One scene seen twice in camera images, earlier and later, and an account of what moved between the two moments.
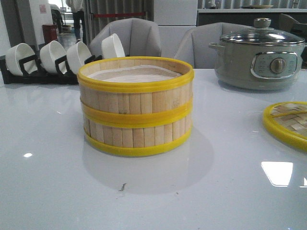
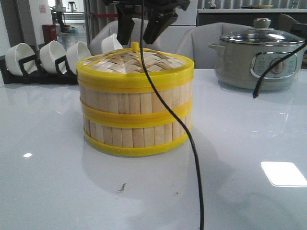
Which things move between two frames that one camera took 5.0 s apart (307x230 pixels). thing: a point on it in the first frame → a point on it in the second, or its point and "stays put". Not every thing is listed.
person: [77, 7] → [58, 13]
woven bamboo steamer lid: [288, 120] → [121, 70]
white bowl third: [76, 54] stays put
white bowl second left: [49, 52] stays put
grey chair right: [193, 45] stays put
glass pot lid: [262, 34] stays put
